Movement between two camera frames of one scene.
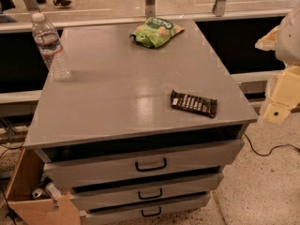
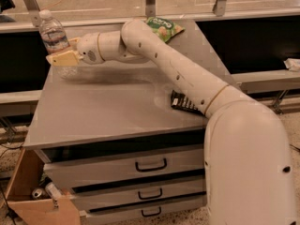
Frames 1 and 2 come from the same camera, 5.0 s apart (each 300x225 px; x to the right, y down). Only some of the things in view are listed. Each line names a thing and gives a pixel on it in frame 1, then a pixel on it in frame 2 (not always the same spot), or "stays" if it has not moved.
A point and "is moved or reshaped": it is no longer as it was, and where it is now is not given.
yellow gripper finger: [268, 41] → [87, 46]
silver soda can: [38, 193] stays
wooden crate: [27, 175] stays
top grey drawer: [62, 174] stays
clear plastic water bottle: [50, 45] is moved or reshaped
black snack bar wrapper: [206, 106] stays
